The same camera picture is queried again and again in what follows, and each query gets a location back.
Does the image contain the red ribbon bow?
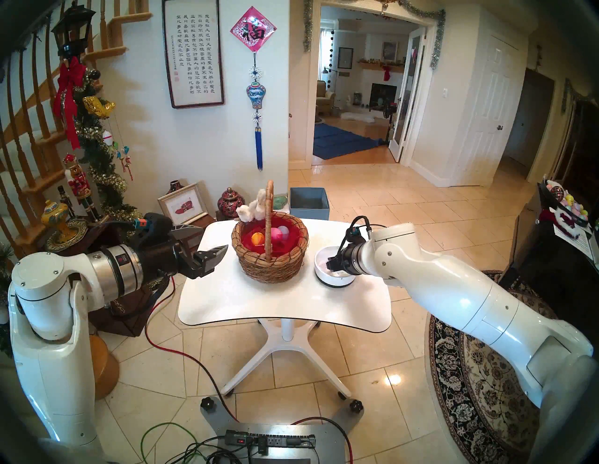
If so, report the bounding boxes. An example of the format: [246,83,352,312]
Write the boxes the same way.
[51,56,87,150]

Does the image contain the white pedestal table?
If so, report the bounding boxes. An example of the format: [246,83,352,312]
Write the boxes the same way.
[178,219,393,400]

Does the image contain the black fireplace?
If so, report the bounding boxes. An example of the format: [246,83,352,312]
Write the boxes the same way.
[369,83,397,109]

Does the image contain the white panel door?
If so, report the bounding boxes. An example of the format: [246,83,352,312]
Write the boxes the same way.
[452,33,520,188]

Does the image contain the black floor fan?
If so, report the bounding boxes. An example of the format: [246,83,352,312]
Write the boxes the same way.
[383,103,398,143]

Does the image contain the white framed picture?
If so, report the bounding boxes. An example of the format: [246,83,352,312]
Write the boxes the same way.
[157,183,209,225]

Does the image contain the wooden staircase railing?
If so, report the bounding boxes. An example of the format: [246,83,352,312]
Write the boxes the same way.
[0,0,153,262]

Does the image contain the gold foil ornament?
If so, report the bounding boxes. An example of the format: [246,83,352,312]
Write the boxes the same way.
[83,96,116,119]

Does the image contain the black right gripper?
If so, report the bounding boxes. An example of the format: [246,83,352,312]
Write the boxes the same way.
[326,243,363,276]

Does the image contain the yellow armchair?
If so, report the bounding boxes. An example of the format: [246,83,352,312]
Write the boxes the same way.
[316,80,336,115]

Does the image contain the white bowl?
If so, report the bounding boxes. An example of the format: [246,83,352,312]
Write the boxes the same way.
[314,246,358,288]

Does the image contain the red cloisonne jar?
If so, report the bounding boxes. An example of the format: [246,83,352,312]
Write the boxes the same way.
[217,188,245,219]

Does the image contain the glass french door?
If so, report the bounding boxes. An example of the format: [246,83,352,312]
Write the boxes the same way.
[387,27,427,163]

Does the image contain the wicker basket with handle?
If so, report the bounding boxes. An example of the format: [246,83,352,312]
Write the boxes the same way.
[232,180,310,283]

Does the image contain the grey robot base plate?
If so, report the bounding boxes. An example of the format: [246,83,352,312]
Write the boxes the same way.
[200,397,365,464]

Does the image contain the red nutcracker figure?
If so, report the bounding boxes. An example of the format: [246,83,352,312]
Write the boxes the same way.
[63,153,101,222]

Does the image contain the green cable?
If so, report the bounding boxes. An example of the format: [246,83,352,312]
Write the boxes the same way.
[140,422,199,464]

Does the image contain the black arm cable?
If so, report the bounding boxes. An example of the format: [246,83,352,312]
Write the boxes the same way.
[105,275,176,319]
[343,215,387,255]

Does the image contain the red mesh basket lining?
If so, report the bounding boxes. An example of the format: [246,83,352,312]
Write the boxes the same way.
[241,214,306,257]

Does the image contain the red cable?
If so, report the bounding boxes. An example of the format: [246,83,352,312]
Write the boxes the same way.
[144,276,354,464]

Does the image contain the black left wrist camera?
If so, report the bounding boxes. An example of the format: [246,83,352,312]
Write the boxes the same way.
[132,213,174,241]

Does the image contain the framed calligraphy scroll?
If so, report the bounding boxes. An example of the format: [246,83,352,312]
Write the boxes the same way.
[162,0,225,109]

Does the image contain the red diamond fu decoration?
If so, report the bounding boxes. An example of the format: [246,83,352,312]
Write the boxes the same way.
[230,6,277,53]

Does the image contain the patterned oriental rug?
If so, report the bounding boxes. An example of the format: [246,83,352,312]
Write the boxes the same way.
[424,270,562,464]

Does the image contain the black lantern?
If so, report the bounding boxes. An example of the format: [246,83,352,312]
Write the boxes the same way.
[51,5,96,59]

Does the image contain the green christmas garland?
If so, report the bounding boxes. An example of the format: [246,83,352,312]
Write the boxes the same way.
[73,68,143,225]

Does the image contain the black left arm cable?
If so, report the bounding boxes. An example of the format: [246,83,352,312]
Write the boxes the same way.
[105,275,176,319]

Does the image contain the round wooden stool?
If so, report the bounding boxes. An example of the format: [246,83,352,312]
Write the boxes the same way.
[89,334,120,401]

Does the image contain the blue box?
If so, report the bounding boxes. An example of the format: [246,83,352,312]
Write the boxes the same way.
[288,187,330,220]

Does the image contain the white plush bunny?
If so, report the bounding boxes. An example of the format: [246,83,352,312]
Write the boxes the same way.
[235,188,267,223]

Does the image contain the black power strip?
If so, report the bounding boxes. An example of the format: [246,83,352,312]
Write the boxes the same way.
[225,430,316,450]

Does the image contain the ornate brass round tray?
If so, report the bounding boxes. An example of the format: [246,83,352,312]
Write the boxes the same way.
[44,220,89,253]

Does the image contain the blue tassel vase ornament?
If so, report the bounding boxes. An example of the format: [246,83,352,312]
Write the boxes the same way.
[246,52,267,171]

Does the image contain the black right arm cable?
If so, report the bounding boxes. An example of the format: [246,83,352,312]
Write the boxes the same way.
[343,215,387,255]

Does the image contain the small black nutcracker figure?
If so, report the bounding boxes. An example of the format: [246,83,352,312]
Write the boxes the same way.
[56,185,75,218]

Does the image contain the silver green tinsel garland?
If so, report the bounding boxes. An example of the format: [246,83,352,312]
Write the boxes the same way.
[303,0,446,71]

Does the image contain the yellow ornate vase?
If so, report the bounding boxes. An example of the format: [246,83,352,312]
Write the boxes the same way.
[41,200,78,241]

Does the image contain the blue floor rug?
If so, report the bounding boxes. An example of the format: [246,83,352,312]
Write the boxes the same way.
[312,123,382,160]

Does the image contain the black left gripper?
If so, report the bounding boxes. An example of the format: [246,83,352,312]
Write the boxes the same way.
[137,224,229,284]

